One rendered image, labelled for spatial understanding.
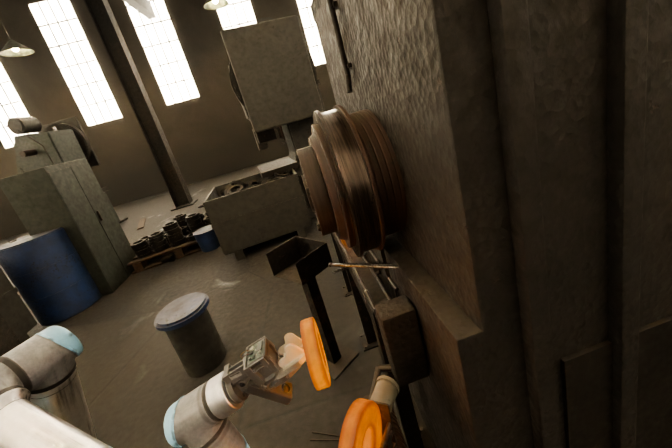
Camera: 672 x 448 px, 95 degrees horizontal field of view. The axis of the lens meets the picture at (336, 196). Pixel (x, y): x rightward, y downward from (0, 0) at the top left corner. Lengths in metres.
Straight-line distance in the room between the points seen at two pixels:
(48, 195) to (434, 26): 4.09
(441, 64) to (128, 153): 11.73
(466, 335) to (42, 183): 4.08
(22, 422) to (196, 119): 10.54
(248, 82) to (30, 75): 10.12
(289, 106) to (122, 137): 9.01
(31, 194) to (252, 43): 2.70
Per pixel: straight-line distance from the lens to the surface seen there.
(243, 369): 0.80
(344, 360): 1.95
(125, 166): 12.15
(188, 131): 11.35
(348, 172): 0.76
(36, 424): 1.06
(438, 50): 0.53
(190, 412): 0.89
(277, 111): 3.52
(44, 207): 4.35
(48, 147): 8.58
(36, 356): 1.18
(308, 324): 0.77
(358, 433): 0.74
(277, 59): 3.59
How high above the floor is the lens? 1.36
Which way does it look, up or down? 17 degrees down
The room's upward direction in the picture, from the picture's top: 16 degrees counter-clockwise
